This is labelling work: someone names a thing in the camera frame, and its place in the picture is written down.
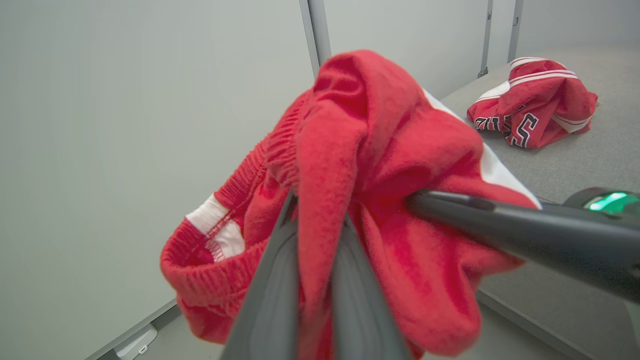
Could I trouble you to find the red lettered sports jersey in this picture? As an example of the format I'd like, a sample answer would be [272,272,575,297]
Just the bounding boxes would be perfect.
[466,56,599,149]

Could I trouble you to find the narrow white partition panel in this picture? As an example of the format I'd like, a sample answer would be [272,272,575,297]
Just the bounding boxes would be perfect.
[320,0,495,101]

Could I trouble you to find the wide white partition panel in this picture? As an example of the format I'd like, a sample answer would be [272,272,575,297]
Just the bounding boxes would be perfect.
[0,0,332,360]

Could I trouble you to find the red sports shorts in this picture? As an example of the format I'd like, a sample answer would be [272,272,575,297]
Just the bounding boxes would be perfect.
[160,49,542,360]

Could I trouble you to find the white green-lit right gripper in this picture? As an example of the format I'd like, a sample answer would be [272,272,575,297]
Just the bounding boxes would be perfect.
[406,187,640,303]

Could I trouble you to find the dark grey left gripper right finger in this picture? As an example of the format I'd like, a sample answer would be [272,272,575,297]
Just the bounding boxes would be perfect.
[331,215,413,360]

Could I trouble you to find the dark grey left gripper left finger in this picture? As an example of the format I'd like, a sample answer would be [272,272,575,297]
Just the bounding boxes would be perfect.
[221,189,301,360]

